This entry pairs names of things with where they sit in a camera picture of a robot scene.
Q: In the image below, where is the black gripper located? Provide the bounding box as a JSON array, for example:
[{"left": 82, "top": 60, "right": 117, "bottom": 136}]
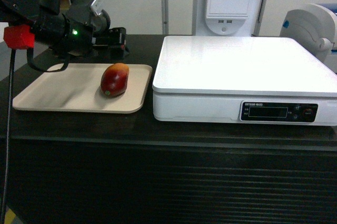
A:
[{"left": 51, "top": 0, "right": 130, "bottom": 59}]

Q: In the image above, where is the dark red mango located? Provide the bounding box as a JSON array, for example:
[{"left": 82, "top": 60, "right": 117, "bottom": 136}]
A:
[{"left": 100, "top": 63, "right": 130, "bottom": 98}]

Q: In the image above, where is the black checkout counter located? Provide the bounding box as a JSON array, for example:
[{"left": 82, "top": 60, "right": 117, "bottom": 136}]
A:
[{"left": 1, "top": 35, "right": 336, "bottom": 223}]

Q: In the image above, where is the white checkout scale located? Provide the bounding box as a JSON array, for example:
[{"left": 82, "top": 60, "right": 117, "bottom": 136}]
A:
[{"left": 153, "top": 36, "right": 336, "bottom": 126}]

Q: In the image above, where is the beige plastic tray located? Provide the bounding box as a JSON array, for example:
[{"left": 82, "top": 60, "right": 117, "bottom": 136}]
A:
[{"left": 13, "top": 63, "right": 152, "bottom": 114}]

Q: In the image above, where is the white receipt printer kiosk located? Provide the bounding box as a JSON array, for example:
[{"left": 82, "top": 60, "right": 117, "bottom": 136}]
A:
[{"left": 192, "top": 0, "right": 266, "bottom": 36}]

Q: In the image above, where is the white label printer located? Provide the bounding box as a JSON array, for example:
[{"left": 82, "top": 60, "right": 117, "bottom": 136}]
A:
[{"left": 280, "top": 3, "right": 336, "bottom": 73}]

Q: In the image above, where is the black cable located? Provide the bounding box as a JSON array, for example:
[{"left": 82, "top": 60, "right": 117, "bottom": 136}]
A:
[{"left": 0, "top": 47, "right": 16, "bottom": 224}]

